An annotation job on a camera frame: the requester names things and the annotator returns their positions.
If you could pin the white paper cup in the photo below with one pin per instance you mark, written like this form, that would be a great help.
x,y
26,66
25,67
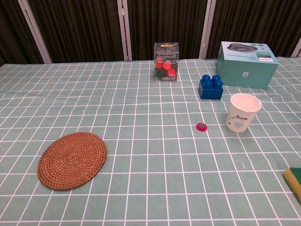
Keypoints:
x,y
242,113

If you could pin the round woven rattan coaster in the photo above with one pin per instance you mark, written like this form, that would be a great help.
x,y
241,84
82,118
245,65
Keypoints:
x,y
72,160

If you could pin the small red bottle cap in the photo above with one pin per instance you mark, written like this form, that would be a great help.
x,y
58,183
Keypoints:
x,y
201,127

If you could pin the yellow green sponge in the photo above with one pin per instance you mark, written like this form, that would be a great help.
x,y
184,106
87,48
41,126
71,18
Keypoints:
x,y
294,177

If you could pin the teal cardboard product box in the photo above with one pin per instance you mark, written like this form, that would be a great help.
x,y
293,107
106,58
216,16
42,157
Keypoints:
x,y
247,67

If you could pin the clear box with red caps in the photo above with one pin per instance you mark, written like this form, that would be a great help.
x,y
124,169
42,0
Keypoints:
x,y
166,62

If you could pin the blue toy building block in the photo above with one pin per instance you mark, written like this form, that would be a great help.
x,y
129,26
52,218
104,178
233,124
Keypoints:
x,y
211,88

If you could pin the green checked tablecloth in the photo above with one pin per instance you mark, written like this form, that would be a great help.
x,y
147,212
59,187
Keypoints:
x,y
141,146

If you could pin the dark folding screen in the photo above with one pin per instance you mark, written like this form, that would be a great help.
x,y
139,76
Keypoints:
x,y
82,28

